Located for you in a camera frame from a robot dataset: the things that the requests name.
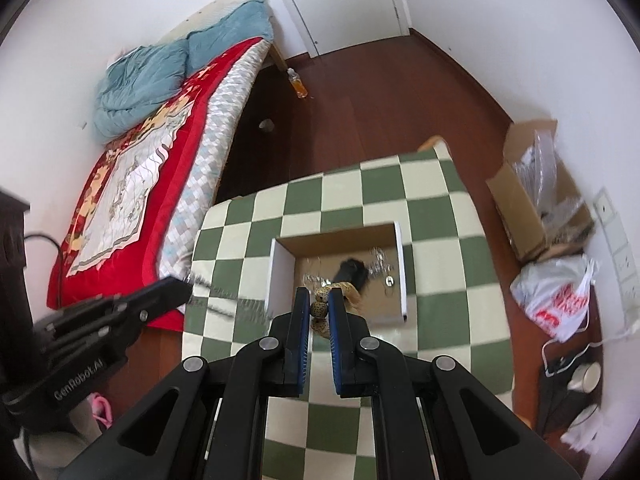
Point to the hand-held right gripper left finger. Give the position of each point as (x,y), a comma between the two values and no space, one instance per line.
(301,340)

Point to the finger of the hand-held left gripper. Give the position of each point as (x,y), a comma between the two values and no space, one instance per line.
(170,287)
(135,322)

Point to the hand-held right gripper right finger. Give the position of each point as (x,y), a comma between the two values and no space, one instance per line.
(336,340)

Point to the white cardboard box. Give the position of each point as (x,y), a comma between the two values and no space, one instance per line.
(350,245)

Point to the pink slippers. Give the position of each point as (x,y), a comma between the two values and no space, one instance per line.
(101,410)

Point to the table with green checkered cloth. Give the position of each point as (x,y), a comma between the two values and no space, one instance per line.
(435,260)

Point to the dark cabinet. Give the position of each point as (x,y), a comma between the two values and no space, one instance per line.
(10,240)

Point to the bed with checkered sheet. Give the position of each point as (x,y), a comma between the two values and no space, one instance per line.
(220,130)

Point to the small dark floor object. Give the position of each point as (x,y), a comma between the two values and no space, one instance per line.
(266,126)

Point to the blue quilt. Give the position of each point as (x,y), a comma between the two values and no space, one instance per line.
(140,85)

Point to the white and red plastic bag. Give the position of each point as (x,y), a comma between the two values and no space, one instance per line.
(550,290)

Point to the red floral blanket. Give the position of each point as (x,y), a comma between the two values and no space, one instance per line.
(220,70)

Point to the brown cardboard box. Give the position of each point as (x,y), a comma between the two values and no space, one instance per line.
(515,205)

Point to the bottle of orange liquid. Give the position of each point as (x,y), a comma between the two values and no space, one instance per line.
(298,85)

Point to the white mug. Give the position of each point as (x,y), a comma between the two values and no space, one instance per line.
(585,377)

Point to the white floor item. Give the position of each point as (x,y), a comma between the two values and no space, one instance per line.
(582,422)

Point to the clear plastic wrap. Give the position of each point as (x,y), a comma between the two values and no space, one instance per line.
(542,170)

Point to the white power strip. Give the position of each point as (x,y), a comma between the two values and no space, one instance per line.
(620,245)

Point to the white door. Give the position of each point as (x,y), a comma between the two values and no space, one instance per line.
(340,5)

